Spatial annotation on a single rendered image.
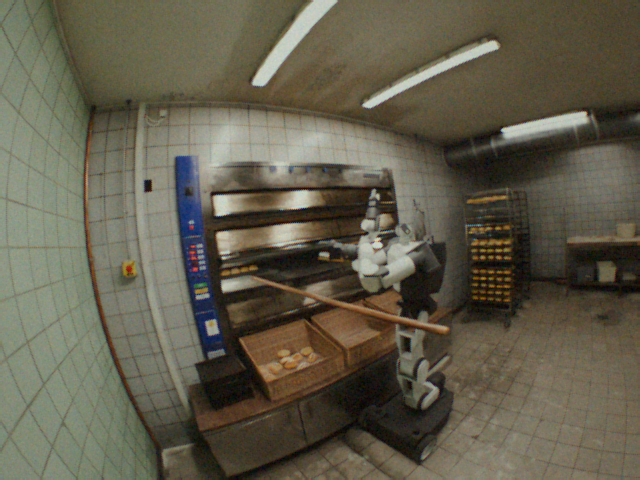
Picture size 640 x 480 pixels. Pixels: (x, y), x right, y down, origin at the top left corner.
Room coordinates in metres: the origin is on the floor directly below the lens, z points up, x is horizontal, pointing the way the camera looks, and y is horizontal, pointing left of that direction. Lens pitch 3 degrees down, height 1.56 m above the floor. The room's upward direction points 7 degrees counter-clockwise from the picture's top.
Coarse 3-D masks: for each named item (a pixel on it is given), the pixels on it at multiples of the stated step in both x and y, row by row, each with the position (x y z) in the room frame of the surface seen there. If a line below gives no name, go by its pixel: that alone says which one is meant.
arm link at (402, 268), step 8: (392, 264) 1.09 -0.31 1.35; (400, 264) 1.07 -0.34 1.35; (408, 264) 1.06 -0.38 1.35; (368, 272) 1.06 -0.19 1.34; (376, 272) 1.06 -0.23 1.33; (384, 272) 1.04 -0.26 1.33; (392, 272) 1.05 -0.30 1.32; (400, 272) 1.05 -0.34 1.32; (408, 272) 1.06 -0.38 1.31; (384, 280) 1.04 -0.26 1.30; (392, 280) 1.05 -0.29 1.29; (400, 280) 1.08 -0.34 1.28; (384, 288) 1.06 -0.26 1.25
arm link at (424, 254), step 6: (426, 246) 1.10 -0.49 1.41; (414, 252) 1.10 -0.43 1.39; (420, 252) 1.09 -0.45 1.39; (426, 252) 1.08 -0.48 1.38; (432, 252) 1.10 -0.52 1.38; (414, 258) 1.08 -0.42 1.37; (420, 258) 1.07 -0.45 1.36; (426, 258) 1.08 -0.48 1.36; (432, 258) 1.07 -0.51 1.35; (414, 264) 1.07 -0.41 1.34; (420, 264) 1.07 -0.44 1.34; (426, 264) 1.07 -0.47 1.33; (432, 264) 1.06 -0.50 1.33; (438, 264) 1.07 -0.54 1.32; (426, 270) 1.07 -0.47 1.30
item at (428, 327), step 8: (264, 280) 1.85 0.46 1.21; (280, 288) 1.62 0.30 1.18; (288, 288) 1.52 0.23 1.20; (304, 296) 1.36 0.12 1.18; (312, 296) 1.29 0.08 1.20; (320, 296) 1.25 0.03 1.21; (328, 304) 1.18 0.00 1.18; (336, 304) 1.12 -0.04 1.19; (344, 304) 1.08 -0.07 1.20; (360, 312) 0.99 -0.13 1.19; (368, 312) 0.95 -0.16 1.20; (376, 312) 0.92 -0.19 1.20; (384, 320) 0.88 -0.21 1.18; (392, 320) 0.84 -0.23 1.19; (400, 320) 0.82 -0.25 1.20; (408, 320) 0.79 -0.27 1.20; (416, 320) 0.78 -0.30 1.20; (416, 328) 0.76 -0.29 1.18; (424, 328) 0.73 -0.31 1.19; (432, 328) 0.70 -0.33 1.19; (440, 328) 0.68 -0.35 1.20; (448, 328) 0.67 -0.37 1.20
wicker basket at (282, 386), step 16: (304, 320) 1.87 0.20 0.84; (256, 336) 1.65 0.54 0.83; (272, 336) 1.71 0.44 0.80; (288, 336) 1.77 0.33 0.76; (304, 336) 1.83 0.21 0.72; (320, 336) 1.70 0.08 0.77; (256, 352) 1.60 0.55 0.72; (272, 352) 1.67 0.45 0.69; (320, 352) 1.72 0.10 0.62; (336, 352) 1.55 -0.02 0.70; (256, 368) 1.33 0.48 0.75; (304, 368) 1.34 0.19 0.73; (320, 368) 1.40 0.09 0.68; (336, 368) 1.46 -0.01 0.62; (272, 384) 1.22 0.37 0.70; (288, 384) 1.37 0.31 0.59; (304, 384) 1.32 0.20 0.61; (272, 400) 1.20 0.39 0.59
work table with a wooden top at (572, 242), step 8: (568, 240) 2.74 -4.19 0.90; (576, 240) 2.59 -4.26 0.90; (584, 240) 2.44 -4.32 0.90; (592, 240) 2.30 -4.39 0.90; (600, 240) 2.15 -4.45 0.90; (608, 240) 2.01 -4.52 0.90; (616, 240) 1.86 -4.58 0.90; (624, 240) 1.72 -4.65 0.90; (632, 240) 1.57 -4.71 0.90; (568, 248) 2.60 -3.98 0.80; (576, 248) 2.48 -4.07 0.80; (584, 248) 2.35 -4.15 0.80; (592, 248) 2.22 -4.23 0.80; (600, 248) 2.09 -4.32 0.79; (608, 248) 1.95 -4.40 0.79; (616, 248) 1.82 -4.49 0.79; (624, 248) 1.69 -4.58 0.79; (632, 248) 1.55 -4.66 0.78; (568, 256) 2.60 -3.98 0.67; (616, 256) 2.08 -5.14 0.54; (568, 264) 2.60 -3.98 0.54; (616, 264) 2.07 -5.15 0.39; (568, 272) 2.59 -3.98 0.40; (568, 280) 2.58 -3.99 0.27; (576, 280) 2.53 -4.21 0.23; (616, 280) 1.86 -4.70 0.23; (624, 280) 1.72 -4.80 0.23; (632, 280) 1.58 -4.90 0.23; (568, 288) 2.57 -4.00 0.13
